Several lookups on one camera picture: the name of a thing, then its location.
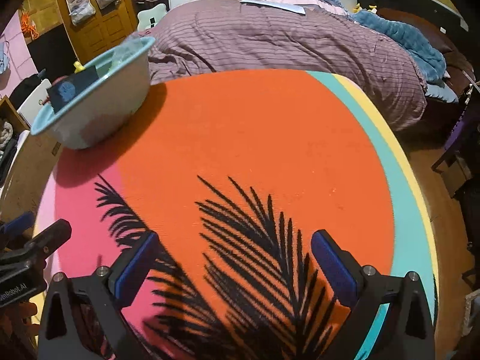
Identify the brown cardboard sheet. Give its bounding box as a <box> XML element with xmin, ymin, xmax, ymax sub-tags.
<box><xmin>0</xmin><ymin>131</ymin><xmax>61</xmax><ymax>211</ymax></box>

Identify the clear plastic bag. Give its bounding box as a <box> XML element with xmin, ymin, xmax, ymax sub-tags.
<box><xmin>110</xmin><ymin>37</ymin><xmax>146</xmax><ymax>71</ymax></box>

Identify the hanging light blue bag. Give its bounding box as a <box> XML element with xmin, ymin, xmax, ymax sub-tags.
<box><xmin>0</xmin><ymin>41</ymin><xmax>11</xmax><ymax>74</ymax></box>

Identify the person's left hand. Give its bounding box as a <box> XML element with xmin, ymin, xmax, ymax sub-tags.
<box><xmin>0</xmin><ymin>299</ymin><xmax>41</xmax><ymax>343</ymax></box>

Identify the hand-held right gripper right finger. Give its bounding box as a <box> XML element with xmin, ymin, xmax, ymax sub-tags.
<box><xmin>310</xmin><ymin>229</ymin><xmax>436</xmax><ymax>360</ymax></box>

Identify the blue plastic basin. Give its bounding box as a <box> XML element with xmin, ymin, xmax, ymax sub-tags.
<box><xmin>30</xmin><ymin>37</ymin><xmax>156</xmax><ymax>150</ymax></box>

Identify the white board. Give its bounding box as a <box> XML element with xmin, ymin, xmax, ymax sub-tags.
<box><xmin>17</xmin><ymin>79</ymin><xmax>54</xmax><ymax>125</ymax></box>

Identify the light blue pillow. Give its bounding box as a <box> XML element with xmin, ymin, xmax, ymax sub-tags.
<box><xmin>425</xmin><ymin>82</ymin><xmax>461</xmax><ymax>104</ymax></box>

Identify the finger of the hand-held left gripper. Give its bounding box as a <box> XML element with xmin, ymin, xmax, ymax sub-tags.
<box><xmin>0</xmin><ymin>211</ymin><xmax>36</xmax><ymax>238</ymax></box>
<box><xmin>22</xmin><ymin>218</ymin><xmax>73</xmax><ymax>262</ymax></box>

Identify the black printed pouch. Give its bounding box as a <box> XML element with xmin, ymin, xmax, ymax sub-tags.
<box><xmin>47</xmin><ymin>67</ymin><xmax>99</xmax><ymax>115</ymax></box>

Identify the white shaped chair back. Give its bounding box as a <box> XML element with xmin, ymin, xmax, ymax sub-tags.
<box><xmin>137</xmin><ymin>3</ymin><xmax>168</xmax><ymax>31</ymax></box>

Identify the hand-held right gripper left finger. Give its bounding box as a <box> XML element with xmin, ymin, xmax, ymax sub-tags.
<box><xmin>37</xmin><ymin>230</ymin><xmax>162</xmax><ymax>360</ymax></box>

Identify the blue fluffy blanket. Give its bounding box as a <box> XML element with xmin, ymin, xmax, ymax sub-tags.
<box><xmin>352</xmin><ymin>9</ymin><xmax>448</xmax><ymax>84</ymax></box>

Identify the pale paper sheet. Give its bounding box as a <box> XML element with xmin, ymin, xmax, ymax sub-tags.
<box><xmin>240</xmin><ymin>0</ymin><xmax>307</xmax><ymax>16</ymax></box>

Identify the black bag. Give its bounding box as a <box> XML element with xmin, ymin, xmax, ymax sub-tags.
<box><xmin>9</xmin><ymin>69</ymin><xmax>52</xmax><ymax>106</ymax></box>

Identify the dark wooden chair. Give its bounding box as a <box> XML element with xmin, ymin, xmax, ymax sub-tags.
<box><xmin>431</xmin><ymin>135</ymin><xmax>480</xmax><ymax>196</ymax></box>

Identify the dark brown sofa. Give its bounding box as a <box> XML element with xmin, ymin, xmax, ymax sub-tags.
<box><xmin>377</xmin><ymin>7</ymin><xmax>478</xmax><ymax>84</ymax></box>

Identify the purple striped quilt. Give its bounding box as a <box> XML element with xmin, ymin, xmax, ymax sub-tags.
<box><xmin>144</xmin><ymin>0</ymin><xmax>428</xmax><ymax>132</ymax></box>

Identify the wooden shelf with clothes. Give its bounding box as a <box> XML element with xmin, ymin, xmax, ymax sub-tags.
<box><xmin>0</xmin><ymin>95</ymin><xmax>31</xmax><ymax>189</ymax></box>

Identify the orange rope bundle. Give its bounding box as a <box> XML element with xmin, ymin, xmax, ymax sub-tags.
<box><xmin>20</xmin><ymin>9</ymin><xmax>39</xmax><ymax>39</ymax></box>

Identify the wooden door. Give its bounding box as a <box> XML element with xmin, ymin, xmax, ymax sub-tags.
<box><xmin>56</xmin><ymin>0</ymin><xmax>138</xmax><ymax>72</ymax></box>

